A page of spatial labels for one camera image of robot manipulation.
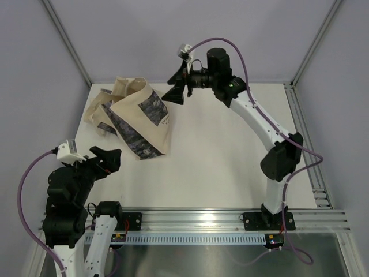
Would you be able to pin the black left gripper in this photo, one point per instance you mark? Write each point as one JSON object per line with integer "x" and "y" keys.
{"x": 110, "y": 160}

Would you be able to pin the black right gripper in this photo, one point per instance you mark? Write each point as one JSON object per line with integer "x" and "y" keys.
{"x": 182, "y": 77}

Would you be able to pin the beige canvas tote bag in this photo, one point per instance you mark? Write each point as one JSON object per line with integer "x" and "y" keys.
{"x": 134, "y": 112}

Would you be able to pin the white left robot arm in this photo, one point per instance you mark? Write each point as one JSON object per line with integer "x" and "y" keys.
{"x": 64, "y": 225}

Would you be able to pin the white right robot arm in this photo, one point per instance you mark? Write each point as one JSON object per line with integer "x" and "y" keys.
{"x": 283, "y": 148}

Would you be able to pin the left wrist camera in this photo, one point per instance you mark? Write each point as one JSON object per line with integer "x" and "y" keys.
{"x": 67, "y": 152}

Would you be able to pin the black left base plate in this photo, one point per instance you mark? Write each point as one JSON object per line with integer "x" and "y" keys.
{"x": 130, "y": 221}

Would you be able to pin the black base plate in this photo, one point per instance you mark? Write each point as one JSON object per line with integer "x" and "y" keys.
{"x": 253, "y": 222}
{"x": 130, "y": 221}

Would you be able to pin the white slotted cable duct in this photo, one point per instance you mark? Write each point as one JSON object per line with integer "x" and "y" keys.
{"x": 189, "y": 239}

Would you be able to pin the left aluminium frame post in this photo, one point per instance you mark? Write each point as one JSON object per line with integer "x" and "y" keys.
{"x": 66, "y": 40}

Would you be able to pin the aluminium frame post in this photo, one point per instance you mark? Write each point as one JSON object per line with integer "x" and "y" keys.
{"x": 317, "y": 40}
{"x": 66, "y": 40}

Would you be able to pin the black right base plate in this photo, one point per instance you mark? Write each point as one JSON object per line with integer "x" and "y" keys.
{"x": 253, "y": 222}

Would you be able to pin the right aluminium frame post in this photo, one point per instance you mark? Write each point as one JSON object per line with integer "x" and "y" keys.
{"x": 317, "y": 40}

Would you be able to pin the aluminium mounting rail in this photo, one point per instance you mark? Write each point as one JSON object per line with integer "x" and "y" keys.
{"x": 208, "y": 220}

